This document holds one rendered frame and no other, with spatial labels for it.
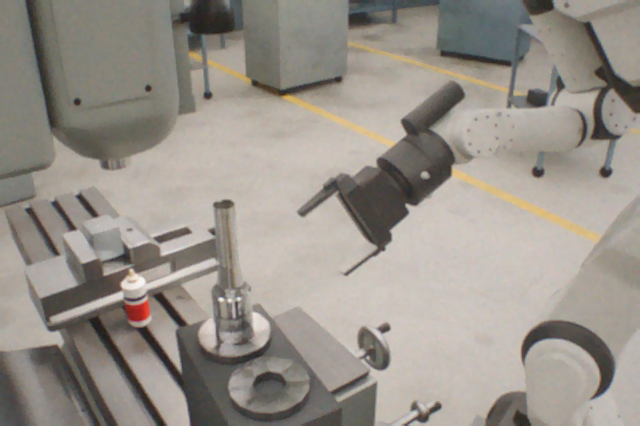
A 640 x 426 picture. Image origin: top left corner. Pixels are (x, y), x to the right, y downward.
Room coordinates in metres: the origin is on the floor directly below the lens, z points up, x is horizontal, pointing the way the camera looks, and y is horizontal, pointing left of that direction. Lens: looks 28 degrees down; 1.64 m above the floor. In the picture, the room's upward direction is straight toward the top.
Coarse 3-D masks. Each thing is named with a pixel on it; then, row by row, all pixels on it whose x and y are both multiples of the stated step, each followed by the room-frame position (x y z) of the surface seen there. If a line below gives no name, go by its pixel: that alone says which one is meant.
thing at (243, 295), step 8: (216, 288) 0.59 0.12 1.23; (240, 288) 0.59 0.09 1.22; (248, 288) 0.59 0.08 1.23; (216, 296) 0.57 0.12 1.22; (224, 296) 0.57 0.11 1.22; (232, 296) 0.57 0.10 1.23; (240, 296) 0.57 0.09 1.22; (248, 296) 0.58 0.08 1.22; (216, 304) 0.57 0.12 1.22; (224, 304) 0.56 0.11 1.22; (232, 304) 0.56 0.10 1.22; (240, 304) 0.57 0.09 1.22
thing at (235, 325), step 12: (216, 312) 0.57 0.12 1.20; (228, 312) 0.56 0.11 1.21; (240, 312) 0.57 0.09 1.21; (252, 312) 0.58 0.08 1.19; (216, 324) 0.57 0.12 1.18; (228, 324) 0.56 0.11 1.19; (240, 324) 0.57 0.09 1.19; (252, 324) 0.58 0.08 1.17; (228, 336) 0.56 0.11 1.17; (240, 336) 0.56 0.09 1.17
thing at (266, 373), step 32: (256, 320) 0.61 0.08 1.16; (192, 352) 0.56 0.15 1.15; (224, 352) 0.55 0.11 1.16; (256, 352) 0.55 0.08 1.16; (288, 352) 0.56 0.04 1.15; (192, 384) 0.56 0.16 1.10; (224, 384) 0.51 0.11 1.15; (256, 384) 0.51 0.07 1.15; (288, 384) 0.50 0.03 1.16; (320, 384) 0.51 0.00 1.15; (192, 416) 0.58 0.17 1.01; (224, 416) 0.46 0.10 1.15; (256, 416) 0.46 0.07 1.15; (288, 416) 0.46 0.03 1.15; (320, 416) 0.46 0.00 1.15
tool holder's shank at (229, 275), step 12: (216, 204) 0.59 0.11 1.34; (228, 204) 0.59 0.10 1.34; (216, 216) 0.58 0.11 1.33; (228, 216) 0.58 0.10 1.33; (216, 228) 0.58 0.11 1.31; (228, 228) 0.57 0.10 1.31; (216, 240) 0.58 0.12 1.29; (228, 240) 0.57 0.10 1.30; (228, 252) 0.57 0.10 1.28; (228, 264) 0.57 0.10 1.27; (228, 276) 0.57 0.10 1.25; (240, 276) 0.58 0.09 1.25; (228, 288) 0.57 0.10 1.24
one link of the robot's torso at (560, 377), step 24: (528, 360) 0.71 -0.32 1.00; (552, 360) 0.68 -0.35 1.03; (576, 360) 0.67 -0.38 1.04; (528, 384) 0.70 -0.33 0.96; (552, 384) 0.67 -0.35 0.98; (576, 384) 0.65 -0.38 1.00; (528, 408) 0.70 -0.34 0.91; (552, 408) 0.67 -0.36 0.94; (576, 408) 0.66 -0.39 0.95; (600, 408) 0.71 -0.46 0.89
